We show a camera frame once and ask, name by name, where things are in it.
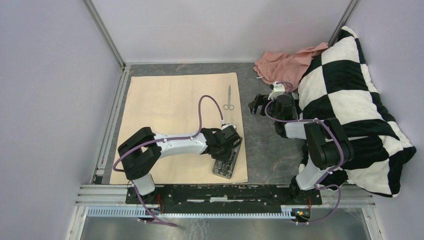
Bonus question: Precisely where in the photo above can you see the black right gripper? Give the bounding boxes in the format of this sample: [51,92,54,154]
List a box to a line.
[248,94,280,122]

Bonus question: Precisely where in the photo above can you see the straight steel surgical scissors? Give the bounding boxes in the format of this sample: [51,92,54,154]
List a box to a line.
[223,85,235,111]

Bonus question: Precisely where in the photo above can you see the metal surgical instrument tray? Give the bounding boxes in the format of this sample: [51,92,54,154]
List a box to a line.
[212,144,241,179]

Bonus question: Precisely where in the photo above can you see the beige cloth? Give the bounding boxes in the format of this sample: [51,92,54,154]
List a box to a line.
[116,72,248,185]

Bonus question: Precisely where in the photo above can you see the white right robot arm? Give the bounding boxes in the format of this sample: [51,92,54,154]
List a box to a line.
[248,94,354,204]

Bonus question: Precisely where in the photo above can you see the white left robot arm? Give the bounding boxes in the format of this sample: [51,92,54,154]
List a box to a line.
[117,124,243,204]

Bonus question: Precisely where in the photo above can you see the pink crumpled cloth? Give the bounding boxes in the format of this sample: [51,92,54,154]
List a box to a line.
[253,42,329,91]

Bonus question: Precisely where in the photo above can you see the black white checkered pillow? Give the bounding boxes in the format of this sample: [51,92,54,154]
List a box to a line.
[297,26,417,198]

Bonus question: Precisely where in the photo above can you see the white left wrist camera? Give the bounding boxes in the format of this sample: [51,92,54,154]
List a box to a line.
[220,123,237,130]

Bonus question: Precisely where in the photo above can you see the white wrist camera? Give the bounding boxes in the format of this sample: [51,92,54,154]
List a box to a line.
[267,82,286,100]
[220,123,237,130]

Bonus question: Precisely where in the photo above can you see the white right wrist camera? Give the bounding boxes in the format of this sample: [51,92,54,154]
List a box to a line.
[267,82,286,100]

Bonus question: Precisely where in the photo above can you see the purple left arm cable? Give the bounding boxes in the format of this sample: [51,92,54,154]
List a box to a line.
[112,95,226,228]

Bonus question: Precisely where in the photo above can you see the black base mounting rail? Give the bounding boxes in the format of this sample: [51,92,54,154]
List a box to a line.
[141,184,323,214]

